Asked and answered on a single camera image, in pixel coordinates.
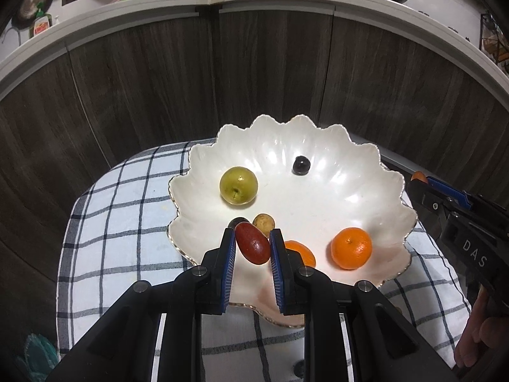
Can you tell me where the green dish soap bottle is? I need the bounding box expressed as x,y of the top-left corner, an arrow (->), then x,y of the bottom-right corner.
30,8 -> 52,39

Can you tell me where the hanging dark frying pan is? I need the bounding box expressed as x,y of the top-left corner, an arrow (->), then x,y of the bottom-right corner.
14,0 -> 54,28

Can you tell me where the green apple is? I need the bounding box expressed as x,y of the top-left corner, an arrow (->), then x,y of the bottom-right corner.
220,166 -> 259,207

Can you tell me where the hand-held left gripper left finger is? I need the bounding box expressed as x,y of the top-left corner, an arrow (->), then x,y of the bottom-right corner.
45,227 -> 238,382

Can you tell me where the person's right hand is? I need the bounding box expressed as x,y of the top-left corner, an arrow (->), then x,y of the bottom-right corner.
453,288 -> 509,371

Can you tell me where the orange tangerine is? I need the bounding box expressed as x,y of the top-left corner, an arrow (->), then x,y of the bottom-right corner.
331,227 -> 373,270
283,240 -> 317,269

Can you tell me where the small tan round fruit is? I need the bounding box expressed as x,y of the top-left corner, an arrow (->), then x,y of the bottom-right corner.
253,214 -> 276,237

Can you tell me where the grey wood kitchen cabinet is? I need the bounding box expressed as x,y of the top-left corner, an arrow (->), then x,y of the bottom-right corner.
0,8 -> 509,382

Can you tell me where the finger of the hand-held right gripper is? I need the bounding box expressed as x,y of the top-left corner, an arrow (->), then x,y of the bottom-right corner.
411,172 -> 474,211
409,182 -> 458,227

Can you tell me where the teal fabric item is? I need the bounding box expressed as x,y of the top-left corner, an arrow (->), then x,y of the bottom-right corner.
16,334 -> 60,375

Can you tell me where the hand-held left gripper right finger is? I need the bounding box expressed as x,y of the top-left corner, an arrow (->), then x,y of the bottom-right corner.
269,229 -> 460,382

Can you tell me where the grey metal cabinet handle strip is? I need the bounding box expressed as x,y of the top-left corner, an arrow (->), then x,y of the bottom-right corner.
380,154 -> 412,176

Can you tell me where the red oval fruit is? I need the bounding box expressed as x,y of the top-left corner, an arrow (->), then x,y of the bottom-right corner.
235,223 -> 271,265

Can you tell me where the white checked cloth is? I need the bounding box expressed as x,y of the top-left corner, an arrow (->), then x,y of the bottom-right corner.
56,137 -> 474,382

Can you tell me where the black wire rack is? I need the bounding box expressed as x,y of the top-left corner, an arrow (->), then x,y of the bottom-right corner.
479,12 -> 509,64

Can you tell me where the white scalloped bowl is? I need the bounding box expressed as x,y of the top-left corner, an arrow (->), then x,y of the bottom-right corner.
167,114 -> 418,329

